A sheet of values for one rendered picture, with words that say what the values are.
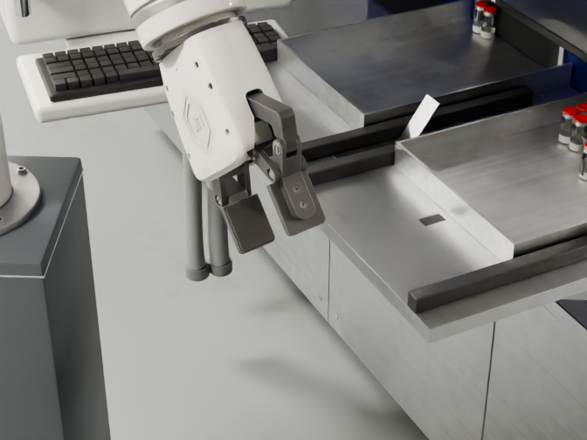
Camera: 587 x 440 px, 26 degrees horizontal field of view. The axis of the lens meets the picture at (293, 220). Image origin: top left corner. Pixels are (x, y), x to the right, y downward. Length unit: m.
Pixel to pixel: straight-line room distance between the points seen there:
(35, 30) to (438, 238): 0.91
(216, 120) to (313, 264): 1.74
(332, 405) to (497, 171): 1.06
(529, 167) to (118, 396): 1.24
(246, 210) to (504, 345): 1.11
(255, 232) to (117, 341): 1.80
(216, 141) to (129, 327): 1.90
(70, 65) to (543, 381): 0.88
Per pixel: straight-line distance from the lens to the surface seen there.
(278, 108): 0.88
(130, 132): 3.54
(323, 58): 1.91
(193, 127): 0.95
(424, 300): 1.38
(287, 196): 0.90
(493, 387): 2.12
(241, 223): 0.99
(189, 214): 2.53
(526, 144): 1.71
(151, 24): 0.94
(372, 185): 1.60
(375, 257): 1.47
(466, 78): 1.87
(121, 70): 2.01
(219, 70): 0.91
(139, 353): 2.74
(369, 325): 2.47
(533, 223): 1.55
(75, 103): 1.98
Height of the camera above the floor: 1.72
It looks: 33 degrees down
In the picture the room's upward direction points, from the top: straight up
